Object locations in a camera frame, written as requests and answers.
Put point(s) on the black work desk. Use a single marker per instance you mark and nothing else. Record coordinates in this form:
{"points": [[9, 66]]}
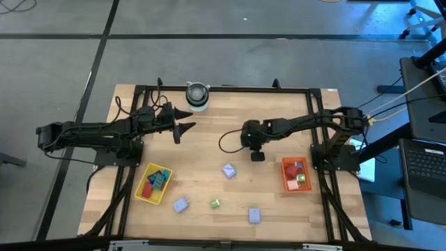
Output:
{"points": [[421, 104]]}

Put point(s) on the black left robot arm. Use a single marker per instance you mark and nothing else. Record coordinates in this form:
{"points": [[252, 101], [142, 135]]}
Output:
{"points": [[97, 130]]}

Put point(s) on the grey office chair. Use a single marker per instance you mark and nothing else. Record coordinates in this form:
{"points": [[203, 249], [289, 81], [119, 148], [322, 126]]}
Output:
{"points": [[423, 21]]}

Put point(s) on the purple white charger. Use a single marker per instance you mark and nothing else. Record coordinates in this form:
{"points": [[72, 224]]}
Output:
{"points": [[299, 164]]}

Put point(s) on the white paper sheet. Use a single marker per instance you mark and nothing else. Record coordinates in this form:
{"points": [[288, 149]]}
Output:
{"points": [[367, 172]]}

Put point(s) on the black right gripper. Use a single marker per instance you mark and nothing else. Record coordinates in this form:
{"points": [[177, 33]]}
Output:
{"points": [[257, 155]]}

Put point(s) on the dark grey furniture foot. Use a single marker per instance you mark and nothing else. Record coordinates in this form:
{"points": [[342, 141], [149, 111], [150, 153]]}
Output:
{"points": [[10, 160]]}

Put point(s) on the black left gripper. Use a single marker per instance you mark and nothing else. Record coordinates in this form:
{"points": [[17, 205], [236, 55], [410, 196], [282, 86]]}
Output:
{"points": [[165, 118]]}

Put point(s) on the black laptop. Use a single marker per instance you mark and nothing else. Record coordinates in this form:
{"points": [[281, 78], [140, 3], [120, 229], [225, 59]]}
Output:
{"points": [[425, 167]]}

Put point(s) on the black frame clamp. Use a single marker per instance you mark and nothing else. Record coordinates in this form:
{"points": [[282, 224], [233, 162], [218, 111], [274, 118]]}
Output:
{"points": [[276, 83], [159, 83]]}

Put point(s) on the black camera crossbar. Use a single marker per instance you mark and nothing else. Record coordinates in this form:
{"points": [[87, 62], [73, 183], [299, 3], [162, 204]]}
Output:
{"points": [[52, 245]]}

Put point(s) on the black vertical mast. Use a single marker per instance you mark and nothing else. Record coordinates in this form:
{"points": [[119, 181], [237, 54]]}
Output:
{"points": [[430, 54]]}

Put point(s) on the yellow plastic basket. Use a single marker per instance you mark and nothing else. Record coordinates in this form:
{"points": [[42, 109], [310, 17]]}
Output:
{"points": [[153, 195]]}

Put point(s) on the white cylinder lamp black rim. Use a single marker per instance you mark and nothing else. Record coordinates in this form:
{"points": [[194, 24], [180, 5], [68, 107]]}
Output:
{"points": [[197, 96]]}

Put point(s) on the black diagonal strut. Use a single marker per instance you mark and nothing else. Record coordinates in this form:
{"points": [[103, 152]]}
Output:
{"points": [[386, 142]]}

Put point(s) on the black aluminium table frame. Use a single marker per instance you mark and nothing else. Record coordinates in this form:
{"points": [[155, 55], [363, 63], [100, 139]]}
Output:
{"points": [[244, 89]]}

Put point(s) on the orange plastic basket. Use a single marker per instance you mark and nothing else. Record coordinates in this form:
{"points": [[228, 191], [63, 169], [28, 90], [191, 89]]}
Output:
{"points": [[306, 186]]}

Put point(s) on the lavender wall charger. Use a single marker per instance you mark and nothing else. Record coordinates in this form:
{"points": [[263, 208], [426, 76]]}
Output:
{"points": [[254, 215], [229, 171], [180, 205]]}

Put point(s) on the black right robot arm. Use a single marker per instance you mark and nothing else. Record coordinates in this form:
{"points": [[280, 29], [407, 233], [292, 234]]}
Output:
{"points": [[299, 122]]}

